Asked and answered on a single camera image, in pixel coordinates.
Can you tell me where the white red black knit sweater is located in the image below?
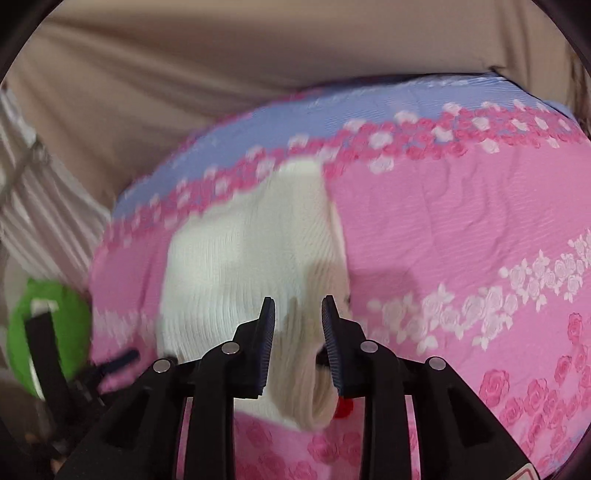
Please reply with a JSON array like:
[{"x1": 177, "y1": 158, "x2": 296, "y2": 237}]
[{"x1": 157, "y1": 157, "x2": 351, "y2": 431}]

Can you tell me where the green plush object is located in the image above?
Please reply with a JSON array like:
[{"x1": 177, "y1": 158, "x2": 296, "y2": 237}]
[{"x1": 6, "y1": 278, "x2": 93, "y2": 400}]

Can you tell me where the white pleated curtain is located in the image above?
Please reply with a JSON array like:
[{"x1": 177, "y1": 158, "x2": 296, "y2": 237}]
[{"x1": 1, "y1": 88, "x2": 109, "y2": 291}]

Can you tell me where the pink floral bed sheet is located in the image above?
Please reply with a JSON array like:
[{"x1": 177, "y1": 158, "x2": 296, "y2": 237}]
[{"x1": 90, "y1": 75, "x2": 590, "y2": 479}]

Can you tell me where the beige curtain backdrop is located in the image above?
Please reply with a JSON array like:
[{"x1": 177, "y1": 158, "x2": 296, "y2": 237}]
[{"x1": 7, "y1": 1, "x2": 590, "y2": 206}]

